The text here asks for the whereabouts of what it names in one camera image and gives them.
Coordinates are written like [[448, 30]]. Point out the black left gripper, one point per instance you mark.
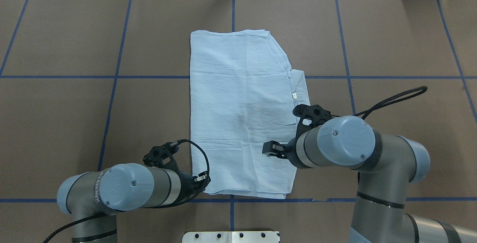
[[186, 187]]

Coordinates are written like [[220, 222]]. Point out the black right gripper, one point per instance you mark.
[[290, 151]]

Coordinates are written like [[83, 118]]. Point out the light blue button shirt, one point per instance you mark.
[[243, 90]]

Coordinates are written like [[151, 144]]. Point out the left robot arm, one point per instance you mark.
[[94, 199]]

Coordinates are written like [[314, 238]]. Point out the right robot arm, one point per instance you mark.
[[387, 165]]

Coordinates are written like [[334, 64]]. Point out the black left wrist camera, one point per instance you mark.
[[162, 156]]

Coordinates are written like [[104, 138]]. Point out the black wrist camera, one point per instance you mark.
[[162, 156], [310, 117]]

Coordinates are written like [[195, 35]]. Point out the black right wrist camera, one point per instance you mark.
[[310, 117]]

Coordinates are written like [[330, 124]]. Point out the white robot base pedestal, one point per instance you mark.
[[232, 237]]

